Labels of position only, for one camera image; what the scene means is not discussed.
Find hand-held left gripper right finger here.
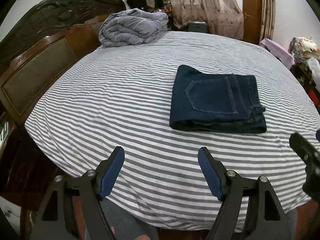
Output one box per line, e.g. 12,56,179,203
197,147,292,240

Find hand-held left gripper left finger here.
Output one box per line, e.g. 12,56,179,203
30,146,125,240

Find dark blue denim pants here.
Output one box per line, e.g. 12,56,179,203
169,65,267,133

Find person's grey trouser leg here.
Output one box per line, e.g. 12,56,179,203
84,199,160,240

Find grey white striped bed sheet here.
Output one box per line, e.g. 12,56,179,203
24,31,320,230

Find floral patterned bundle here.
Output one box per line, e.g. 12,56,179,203
289,36,320,62

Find pink cloth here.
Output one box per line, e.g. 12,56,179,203
260,38,296,70

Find dark wooden bed headboard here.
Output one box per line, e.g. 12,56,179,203
0,0,127,198

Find brown wooden door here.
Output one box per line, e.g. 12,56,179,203
241,0,263,45

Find grey folded quilt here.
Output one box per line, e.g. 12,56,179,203
99,8,169,48

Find black box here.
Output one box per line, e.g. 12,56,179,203
187,21,208,33

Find beige patterned curtain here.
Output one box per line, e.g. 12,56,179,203
154,0,244,40

